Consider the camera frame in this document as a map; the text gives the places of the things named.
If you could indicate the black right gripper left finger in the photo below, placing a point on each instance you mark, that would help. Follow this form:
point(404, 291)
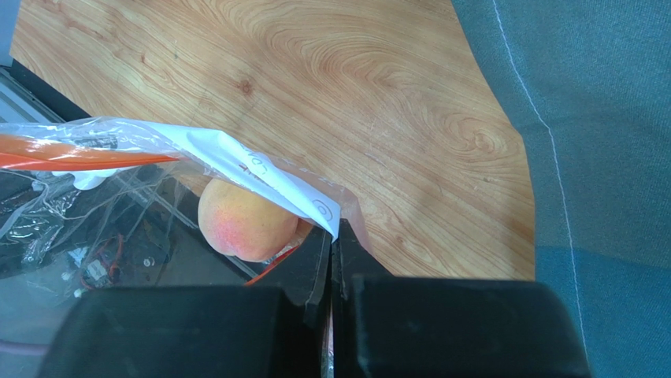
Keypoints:
point(271, 327)

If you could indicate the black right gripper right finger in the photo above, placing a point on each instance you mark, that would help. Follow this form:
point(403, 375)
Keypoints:
point(393, 326)

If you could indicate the clear orange zip top bag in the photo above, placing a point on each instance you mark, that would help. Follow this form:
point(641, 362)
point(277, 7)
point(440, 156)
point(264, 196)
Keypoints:
point(93, 149)

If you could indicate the orange pink fake peach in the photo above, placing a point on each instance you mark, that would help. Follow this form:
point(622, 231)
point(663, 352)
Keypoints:
point(240, 223)

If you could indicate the blue beige checkered pillow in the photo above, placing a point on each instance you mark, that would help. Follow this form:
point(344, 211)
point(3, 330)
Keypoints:
point(587, 86)

